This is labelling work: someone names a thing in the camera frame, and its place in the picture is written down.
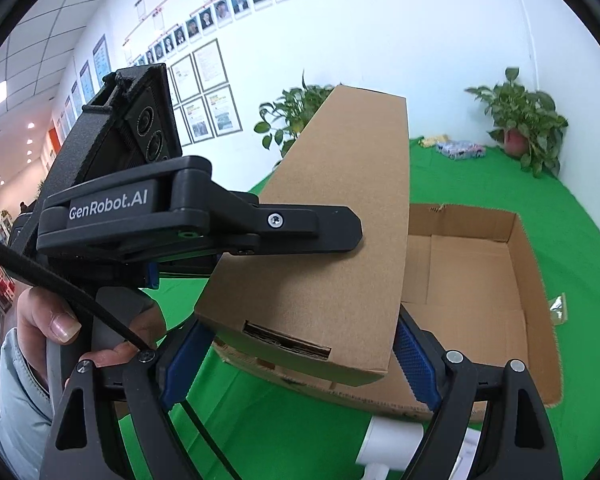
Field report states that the group of framed certificates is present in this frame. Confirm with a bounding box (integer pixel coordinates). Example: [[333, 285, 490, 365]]
[[167, 37, 243, 146]]

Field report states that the green tablecloth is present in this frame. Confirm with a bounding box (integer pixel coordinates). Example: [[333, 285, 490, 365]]
[[115, 135, 600, 480]]

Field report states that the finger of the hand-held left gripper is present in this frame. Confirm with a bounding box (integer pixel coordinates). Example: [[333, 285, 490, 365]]
[[172, 156, 364, 251], [125, 242, 258, 289]]

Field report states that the bushy potted plant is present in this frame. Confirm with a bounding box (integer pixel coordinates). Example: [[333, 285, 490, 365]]
[[254, 72, 341, 161]]

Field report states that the cardboard tray box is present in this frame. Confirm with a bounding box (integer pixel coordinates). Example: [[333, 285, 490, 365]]
[[212, 203, 563, 423]]

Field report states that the person's left hand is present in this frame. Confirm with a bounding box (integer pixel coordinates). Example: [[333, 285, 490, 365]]
[[16, 289, 167, 368]]

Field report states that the black cable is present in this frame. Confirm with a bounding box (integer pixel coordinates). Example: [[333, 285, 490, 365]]
[[0, 230, 241, 480]]

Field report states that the potted plant red pot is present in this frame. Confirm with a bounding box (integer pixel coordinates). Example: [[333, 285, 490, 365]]
[[465, 66, 570, 178]]

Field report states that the row of portrait photos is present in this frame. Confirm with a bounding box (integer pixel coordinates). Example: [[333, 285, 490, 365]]
[[130, 0, 346, 68]]

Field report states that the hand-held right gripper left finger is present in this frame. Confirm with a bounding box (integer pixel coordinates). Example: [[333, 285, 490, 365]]
[[40, 317, 216, 480]]

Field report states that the small clear plastic packet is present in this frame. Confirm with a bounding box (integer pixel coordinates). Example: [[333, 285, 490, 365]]
[[550, 294, 568, 326]]

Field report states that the pastel patterned packet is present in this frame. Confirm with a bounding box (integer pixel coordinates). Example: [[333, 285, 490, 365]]
[[437, 140, 487, 160]]

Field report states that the white handheld device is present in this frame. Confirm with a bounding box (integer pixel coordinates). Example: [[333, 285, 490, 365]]
[[355, 417, 483, 480]]

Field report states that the long cardboard box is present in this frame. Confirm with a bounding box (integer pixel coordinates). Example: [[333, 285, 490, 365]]
[[194, 85, 411, 388]]

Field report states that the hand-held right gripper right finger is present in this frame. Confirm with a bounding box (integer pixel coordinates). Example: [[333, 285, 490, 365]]
[[390, 305, 563, 480]]

